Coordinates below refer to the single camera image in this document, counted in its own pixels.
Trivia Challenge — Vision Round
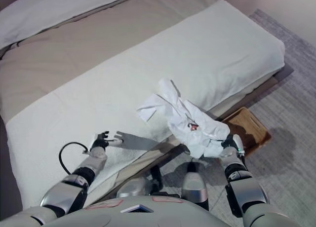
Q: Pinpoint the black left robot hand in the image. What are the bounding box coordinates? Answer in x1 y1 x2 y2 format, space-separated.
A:
91 131 124 149

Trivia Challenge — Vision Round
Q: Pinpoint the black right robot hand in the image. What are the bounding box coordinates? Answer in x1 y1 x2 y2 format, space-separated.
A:
221 134 244 153

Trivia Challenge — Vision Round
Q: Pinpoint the white garment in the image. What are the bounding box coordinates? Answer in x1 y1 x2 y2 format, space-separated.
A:
135 77 231 160

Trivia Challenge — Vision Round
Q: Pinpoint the wooden woven laundry basket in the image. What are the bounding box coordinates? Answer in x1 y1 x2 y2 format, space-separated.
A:
220 107 273 156

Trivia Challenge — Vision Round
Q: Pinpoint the large bed with blankets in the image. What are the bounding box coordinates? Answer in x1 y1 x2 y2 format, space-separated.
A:
4 0 286 206

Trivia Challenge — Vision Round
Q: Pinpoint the white folded bed sheet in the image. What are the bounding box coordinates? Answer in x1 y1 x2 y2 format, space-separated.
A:
0 0 155 50

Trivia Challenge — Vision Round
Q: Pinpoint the silver right robot leg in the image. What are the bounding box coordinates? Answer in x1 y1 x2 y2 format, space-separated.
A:
181 161 210 211

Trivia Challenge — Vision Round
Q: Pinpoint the silver robot leg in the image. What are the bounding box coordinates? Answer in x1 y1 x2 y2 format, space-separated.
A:
181 161 210 211
116 164 164 198

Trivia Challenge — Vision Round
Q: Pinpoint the silver left robot leg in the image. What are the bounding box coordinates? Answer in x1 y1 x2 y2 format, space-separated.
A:
116 164 164 198

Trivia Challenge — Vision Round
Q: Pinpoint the grey striped floor rug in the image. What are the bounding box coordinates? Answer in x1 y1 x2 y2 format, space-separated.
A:
158 8 316 227

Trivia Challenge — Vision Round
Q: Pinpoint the silver robot torso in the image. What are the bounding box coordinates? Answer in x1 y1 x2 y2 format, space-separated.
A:
44 196 249 227

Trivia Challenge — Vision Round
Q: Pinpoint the beige duvet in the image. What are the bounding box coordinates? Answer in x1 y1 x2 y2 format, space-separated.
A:
0 0 224 120

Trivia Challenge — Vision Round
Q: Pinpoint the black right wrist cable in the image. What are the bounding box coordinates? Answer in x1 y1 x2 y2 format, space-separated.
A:
238 150 248 170

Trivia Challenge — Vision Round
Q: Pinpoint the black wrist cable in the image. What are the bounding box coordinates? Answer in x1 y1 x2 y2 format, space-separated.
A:
58 142 89 176
238 150 248 170

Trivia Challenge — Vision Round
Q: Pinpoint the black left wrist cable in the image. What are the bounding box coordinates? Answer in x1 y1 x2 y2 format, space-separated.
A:
58 142 89 176

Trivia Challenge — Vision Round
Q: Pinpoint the taupe upholstered bed frame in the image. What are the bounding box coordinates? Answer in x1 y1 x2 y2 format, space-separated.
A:
108 64 295 188

